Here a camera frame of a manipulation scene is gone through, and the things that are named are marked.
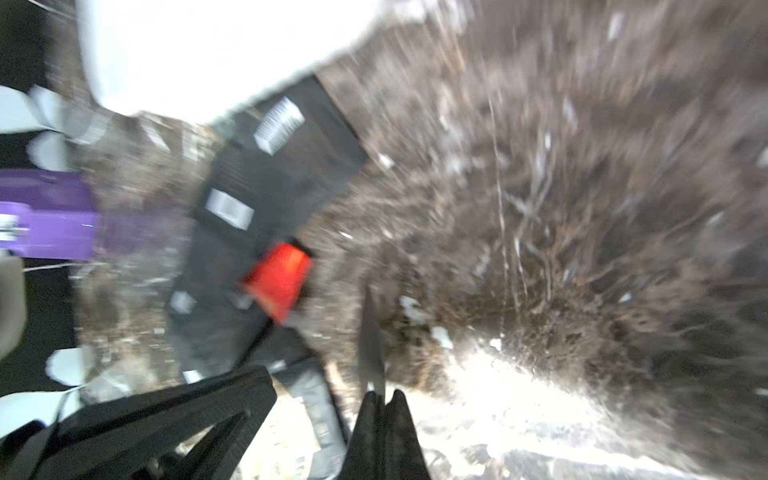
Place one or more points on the purple metronome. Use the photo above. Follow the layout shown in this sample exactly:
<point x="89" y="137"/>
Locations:
<point x="55" y="215"/>

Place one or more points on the white storage box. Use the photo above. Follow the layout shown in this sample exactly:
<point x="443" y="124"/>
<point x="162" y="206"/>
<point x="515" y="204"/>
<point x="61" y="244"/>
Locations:
<point x="197" y="61"/>

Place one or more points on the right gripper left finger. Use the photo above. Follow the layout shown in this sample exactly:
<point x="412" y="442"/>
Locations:
<point x="119" y="439"/>

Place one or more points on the small red tea bag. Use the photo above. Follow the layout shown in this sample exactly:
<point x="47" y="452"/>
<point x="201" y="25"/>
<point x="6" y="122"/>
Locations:
<point x="276" y="281"/>

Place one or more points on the black tea bag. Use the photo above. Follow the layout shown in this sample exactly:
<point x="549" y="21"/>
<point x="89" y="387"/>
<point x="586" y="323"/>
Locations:
<point x="286" y="158"/>
<point x="301" y="372"/>
<point x="209" y="328"/>

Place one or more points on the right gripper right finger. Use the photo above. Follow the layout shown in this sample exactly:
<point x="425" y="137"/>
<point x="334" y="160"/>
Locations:
<point x="384" y="442"/>

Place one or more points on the black tea bag top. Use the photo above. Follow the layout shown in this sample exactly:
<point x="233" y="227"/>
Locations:
<point x="286" y="158"/>

